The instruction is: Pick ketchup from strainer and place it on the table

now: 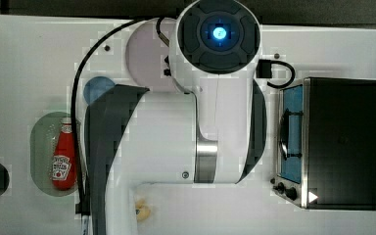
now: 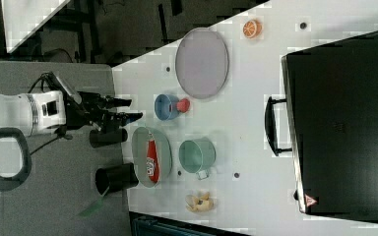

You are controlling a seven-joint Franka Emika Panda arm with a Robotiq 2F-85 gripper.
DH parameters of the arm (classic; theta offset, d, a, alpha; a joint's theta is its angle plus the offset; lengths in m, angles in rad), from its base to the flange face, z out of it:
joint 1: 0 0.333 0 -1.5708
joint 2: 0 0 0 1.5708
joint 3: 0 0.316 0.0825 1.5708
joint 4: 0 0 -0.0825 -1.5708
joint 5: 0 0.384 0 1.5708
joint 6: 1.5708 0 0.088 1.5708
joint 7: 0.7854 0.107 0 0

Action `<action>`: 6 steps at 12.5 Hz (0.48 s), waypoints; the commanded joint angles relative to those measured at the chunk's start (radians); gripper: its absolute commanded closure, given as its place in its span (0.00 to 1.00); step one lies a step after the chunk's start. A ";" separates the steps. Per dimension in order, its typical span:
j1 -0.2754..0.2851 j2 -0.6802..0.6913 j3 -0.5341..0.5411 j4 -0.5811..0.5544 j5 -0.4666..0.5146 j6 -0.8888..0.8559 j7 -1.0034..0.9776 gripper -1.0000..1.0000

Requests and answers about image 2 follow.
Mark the grey oval plate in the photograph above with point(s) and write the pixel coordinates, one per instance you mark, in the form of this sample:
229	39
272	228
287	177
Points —
201	63

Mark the orange slice toy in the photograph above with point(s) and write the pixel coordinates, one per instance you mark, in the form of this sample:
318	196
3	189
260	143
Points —
252	28

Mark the peeled banana toy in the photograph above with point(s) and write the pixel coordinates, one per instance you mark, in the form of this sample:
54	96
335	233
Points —
199	204

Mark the black cylinder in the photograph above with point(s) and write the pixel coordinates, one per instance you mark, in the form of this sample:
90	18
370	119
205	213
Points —
100	139
115	178

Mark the blue cup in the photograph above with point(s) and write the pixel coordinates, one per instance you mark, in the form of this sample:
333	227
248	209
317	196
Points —
166	107

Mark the black cylinder upper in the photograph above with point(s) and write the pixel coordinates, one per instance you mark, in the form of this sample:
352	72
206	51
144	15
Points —
100	139

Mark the black cylinder lower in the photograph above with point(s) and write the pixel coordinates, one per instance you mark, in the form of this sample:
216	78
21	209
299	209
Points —
115	178

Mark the green mug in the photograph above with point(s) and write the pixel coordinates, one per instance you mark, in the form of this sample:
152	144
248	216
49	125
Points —
197	157

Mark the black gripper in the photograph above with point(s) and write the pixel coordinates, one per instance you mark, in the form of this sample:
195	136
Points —
95	109

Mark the green tape strip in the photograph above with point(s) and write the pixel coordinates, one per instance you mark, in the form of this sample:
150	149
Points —
93	207

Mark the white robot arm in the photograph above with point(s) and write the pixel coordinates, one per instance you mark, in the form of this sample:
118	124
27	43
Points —
53	113

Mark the black case with handle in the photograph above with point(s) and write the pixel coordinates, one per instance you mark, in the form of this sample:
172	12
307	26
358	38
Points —
331	99

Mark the red felt ketchup bottle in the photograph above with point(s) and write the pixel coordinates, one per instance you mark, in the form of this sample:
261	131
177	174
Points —
152	159

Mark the red strawberry toy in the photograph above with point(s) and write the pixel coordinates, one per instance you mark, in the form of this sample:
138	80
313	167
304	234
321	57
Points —
183	105

